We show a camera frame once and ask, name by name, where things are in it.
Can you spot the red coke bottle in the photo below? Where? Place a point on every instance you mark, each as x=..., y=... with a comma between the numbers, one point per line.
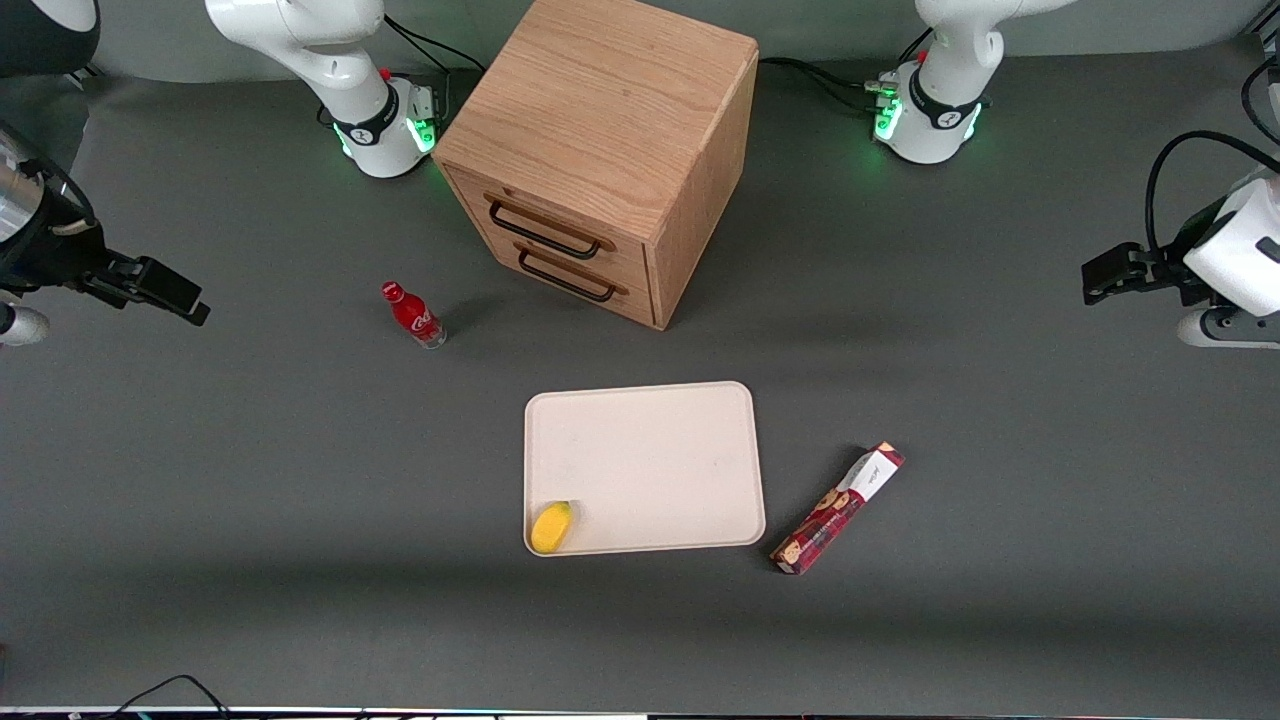
x=413, y=315

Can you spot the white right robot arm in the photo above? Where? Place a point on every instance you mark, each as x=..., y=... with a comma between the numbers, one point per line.
x=345, y=60

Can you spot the beige plastic tray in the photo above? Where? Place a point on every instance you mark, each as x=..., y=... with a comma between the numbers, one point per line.
x=650, y=460

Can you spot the red tartan cookie box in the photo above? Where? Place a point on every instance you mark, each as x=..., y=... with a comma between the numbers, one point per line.
x=835, y=512

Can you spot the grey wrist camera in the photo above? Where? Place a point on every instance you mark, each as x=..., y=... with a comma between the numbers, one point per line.
x=20, y=325
x=1225, y=330

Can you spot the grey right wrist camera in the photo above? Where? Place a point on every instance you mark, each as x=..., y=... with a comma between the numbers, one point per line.
x=20, y=325

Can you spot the wooden drawer cabinet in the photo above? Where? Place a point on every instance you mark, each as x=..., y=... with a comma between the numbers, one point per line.
x=600, y=110

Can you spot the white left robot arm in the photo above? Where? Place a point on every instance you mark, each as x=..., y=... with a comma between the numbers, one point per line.
x=945, y=110

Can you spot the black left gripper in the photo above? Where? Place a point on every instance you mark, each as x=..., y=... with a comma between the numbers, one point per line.
x=1167, y=272

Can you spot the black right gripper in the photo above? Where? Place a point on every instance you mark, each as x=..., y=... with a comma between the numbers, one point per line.
x=45, y=256

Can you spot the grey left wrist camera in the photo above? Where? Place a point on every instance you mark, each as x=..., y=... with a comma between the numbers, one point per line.
x=1225, y=330

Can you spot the yellow lemon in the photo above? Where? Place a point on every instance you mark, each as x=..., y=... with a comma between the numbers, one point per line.
x=551, y=528

